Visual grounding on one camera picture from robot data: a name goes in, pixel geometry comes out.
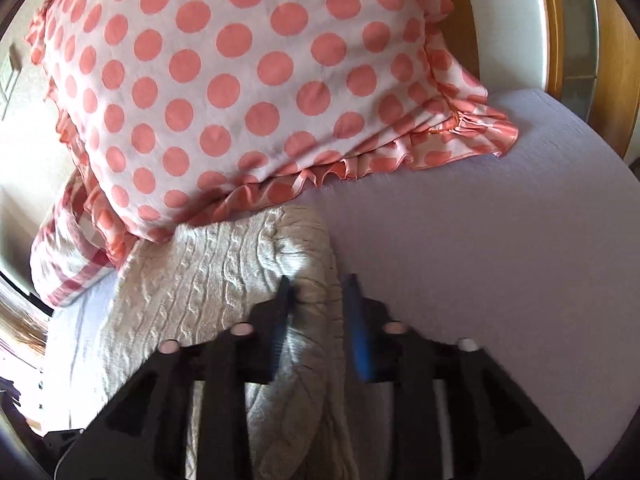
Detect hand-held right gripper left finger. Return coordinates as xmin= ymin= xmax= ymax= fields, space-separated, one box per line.
xmin=59 ymin=275 xmax=301 ymax=480

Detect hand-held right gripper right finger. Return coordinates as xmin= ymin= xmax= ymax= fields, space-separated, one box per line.
xmin=343 ymin=273 xmax=586 ymax=480

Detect cream cable-knit sweater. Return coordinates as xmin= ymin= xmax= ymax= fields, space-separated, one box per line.
xmin=98 ymin=205 xmax=359 ymax=480

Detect lilac bed sheet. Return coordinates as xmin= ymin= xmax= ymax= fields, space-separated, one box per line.
xmin=44 ymin=88 xmax=640 ymax=480

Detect red checked pillow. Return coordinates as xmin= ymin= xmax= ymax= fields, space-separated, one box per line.
xmin=30 ymin=169 xmax=119 ymax=309

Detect pink polka dot pillow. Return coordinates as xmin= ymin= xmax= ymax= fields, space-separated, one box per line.
xmin=25 ymin=0 xmax=519 ymax=268

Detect wooden headboard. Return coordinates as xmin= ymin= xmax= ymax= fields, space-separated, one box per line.
xmin=431 ymin=0 xmax=565 ymax=99

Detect wooden door frame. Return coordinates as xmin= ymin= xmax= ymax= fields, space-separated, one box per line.
xmin=555 ymin=0 xmax=640 ymax=161

